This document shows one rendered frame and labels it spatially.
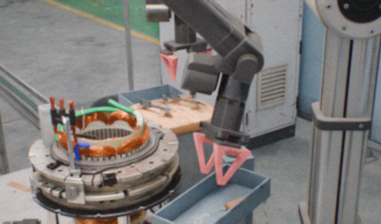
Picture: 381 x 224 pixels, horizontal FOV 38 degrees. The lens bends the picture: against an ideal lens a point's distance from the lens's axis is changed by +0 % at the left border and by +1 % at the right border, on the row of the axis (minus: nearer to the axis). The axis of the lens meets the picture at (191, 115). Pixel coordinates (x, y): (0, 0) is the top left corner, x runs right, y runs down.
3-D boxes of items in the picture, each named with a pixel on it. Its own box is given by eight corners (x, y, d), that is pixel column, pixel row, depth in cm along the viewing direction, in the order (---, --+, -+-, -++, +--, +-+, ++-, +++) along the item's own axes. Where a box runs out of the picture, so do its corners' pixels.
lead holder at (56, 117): (50, 124, 107) (48, 107, 106) (71, 119, 109) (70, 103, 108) (56, 130, 104) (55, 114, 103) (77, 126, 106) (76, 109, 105)
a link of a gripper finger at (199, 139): (197, 177, 102) (208, 128, 102) (184, 167, 109) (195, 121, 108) (230, 182, 105) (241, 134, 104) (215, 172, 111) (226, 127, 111)
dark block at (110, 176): (102, 181, 109) (101, 172, 108) (115, 179, 109) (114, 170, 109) (104, 186, 107) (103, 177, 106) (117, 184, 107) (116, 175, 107)
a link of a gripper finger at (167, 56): (159, 78, 148) (158, 44, 144) (182, 74, 151) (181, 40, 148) (172, 85, 142) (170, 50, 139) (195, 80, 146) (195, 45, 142)
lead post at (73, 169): (71, 177, 107) (65, 121, 103) (69, 171, 109) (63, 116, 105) (81, 175, 108) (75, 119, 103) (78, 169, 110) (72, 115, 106)
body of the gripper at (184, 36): (162, 48, 145) (161, 20, 143) (195, 43, 150) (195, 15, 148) (175, 53, 140) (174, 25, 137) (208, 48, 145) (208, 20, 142)
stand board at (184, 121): (130, 113, 152) (129, 105, 151) (190, 101, 161) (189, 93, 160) (163, 139, 136) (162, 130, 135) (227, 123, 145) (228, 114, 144)
